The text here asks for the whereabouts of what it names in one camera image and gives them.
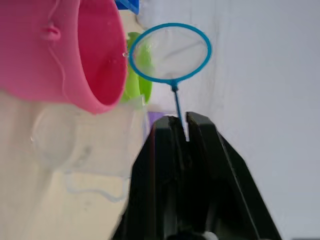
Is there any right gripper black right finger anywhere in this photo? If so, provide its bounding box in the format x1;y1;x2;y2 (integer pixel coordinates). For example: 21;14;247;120
184;111;284;240

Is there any clear plastic cup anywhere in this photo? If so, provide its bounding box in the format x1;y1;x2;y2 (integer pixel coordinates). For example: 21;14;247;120
31;96;149;177

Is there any pink plastic bucket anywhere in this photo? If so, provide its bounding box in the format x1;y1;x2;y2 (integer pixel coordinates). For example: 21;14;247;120
0;0;130;116

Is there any blue plastic tub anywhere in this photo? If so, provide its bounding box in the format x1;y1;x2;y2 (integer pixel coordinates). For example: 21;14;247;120
116;0;140;15

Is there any green plastic bucket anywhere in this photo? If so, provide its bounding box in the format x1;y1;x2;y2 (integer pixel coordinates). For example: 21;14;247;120
119;31;154;105

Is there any blue hoop fishing net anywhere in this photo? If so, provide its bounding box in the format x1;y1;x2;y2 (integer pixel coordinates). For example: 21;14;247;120
128;22;214;141

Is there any purple tissue pack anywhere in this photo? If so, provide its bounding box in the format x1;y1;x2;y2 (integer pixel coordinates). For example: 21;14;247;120
146;110;166;134

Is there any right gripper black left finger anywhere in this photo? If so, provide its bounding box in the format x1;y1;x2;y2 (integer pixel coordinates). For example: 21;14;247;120
111;114;191;240

